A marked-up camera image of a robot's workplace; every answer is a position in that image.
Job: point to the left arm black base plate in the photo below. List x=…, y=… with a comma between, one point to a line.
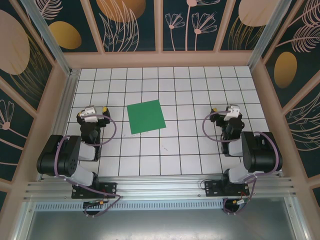
x=110, y=188

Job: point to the short aluminium side rail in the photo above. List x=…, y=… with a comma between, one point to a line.
x=63, y=120

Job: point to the galvanised metal sheet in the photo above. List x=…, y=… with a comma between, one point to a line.
x=160, y=225

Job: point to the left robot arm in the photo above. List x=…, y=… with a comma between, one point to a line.
x=57, y=155

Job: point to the aluminium frame post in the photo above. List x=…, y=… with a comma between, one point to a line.
x=265, y=32
x=45, y=32

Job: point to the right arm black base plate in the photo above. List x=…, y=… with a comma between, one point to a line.
x=212, y=188

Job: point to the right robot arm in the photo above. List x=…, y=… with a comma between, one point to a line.
x=262, y=155

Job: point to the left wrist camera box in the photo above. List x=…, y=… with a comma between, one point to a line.
x=88, y=113

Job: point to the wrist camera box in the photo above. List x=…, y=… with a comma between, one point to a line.
x=88, y=113
x=232, y=113

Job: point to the green paper sheet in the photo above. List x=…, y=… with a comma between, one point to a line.
x=146, y=116

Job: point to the long aluminium mounting rail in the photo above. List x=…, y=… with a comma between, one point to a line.
x=160, y=187

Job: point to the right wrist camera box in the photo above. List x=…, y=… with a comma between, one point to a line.
x=232, y=113

